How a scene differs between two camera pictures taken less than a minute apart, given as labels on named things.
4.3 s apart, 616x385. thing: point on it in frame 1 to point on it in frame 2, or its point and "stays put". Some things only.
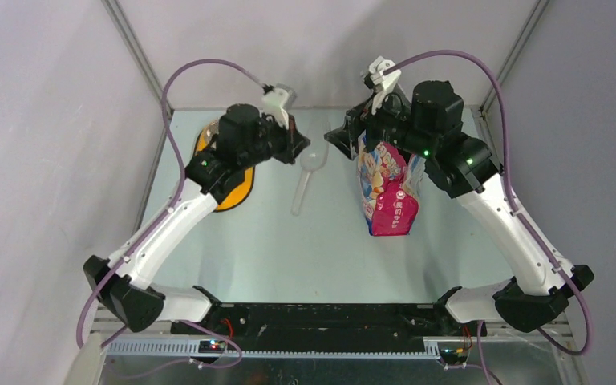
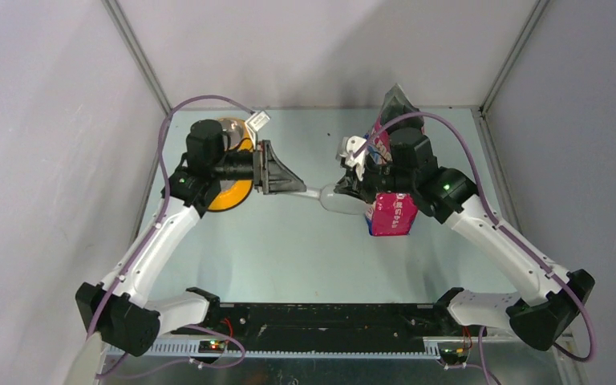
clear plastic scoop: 313,156 to 332,200
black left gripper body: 273,141 to 238,165
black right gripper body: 387,125 to 380,178
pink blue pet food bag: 389,182 stays put
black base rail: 327,328 stays put
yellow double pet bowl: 235,194 stays put
